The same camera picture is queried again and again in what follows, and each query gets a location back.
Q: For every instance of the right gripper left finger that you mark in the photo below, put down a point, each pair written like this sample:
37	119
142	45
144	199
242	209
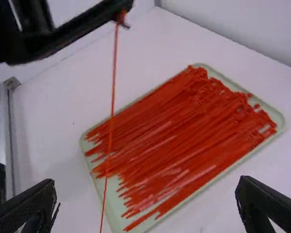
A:
26	208

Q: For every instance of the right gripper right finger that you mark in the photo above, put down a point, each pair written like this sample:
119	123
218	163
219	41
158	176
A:
269	208

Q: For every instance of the pale tray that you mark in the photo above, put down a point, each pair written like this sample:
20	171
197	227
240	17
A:
114	213

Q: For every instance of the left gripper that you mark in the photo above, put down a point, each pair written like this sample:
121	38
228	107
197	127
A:
26	43

